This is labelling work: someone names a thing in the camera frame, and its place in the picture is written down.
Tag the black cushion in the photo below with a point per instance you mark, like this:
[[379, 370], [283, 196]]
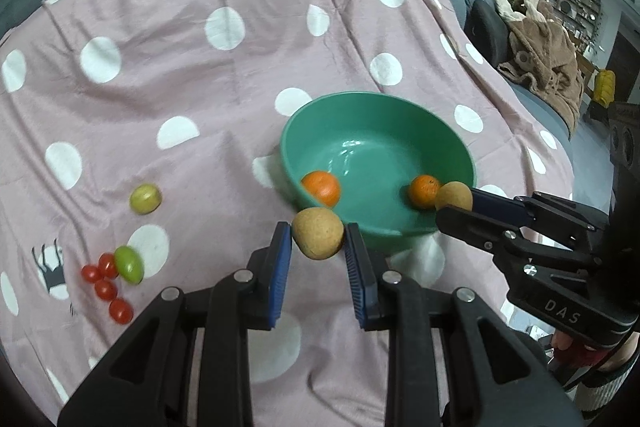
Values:
[[487, 32]]

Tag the green bowl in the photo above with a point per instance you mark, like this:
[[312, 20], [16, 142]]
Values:
[[370, 142]]

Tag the person's right forearm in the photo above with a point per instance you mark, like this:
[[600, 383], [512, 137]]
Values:
[[605, 392]]

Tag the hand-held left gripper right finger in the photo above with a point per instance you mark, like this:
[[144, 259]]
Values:
[[356, 272]]

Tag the orange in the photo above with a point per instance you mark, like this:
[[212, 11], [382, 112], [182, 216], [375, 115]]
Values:
[[322, 188], [424, 191]]

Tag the cherry tomato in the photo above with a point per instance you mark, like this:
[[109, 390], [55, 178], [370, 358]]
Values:
[[91, 273], [105, 290], [121, 311], [108, 265]]

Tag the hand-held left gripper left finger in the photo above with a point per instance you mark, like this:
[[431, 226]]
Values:
[[281, 272]]

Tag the wall shelf unit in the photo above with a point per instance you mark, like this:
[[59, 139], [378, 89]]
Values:
[[570, 2]]

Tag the pink polka dot blanket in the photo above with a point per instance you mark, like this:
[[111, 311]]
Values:
[[200, 82]]

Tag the yellow bag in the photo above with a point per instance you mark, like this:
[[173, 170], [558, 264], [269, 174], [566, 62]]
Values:
[[603, 88]]

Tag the oval green fruit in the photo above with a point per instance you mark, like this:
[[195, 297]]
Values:
[[130, 264]]

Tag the round tan fruit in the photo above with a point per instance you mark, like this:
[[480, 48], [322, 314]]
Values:
[[454, 195], [317, 233]]

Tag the round green fruit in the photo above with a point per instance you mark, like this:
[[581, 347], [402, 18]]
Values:
[[145, 199]]

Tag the brown fleece robe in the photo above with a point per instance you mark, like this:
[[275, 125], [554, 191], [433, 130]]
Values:
[[545, 57]]

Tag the person's right hand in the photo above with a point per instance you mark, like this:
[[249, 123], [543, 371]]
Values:
[[562, 343]]

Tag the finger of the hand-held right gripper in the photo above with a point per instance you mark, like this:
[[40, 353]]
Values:
[[470, 224], [495, 204]]

